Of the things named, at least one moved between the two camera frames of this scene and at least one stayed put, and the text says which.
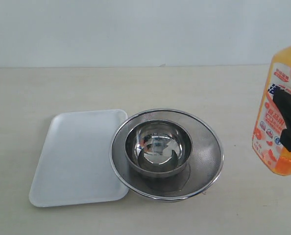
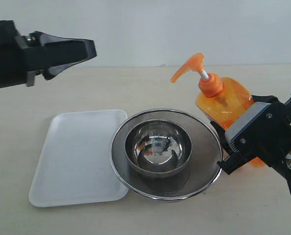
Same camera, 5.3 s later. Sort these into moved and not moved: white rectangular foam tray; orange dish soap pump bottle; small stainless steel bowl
Moved: orange dish soap pump bottle
Not moved: small stainless steel bowl; white rectangular foam tray
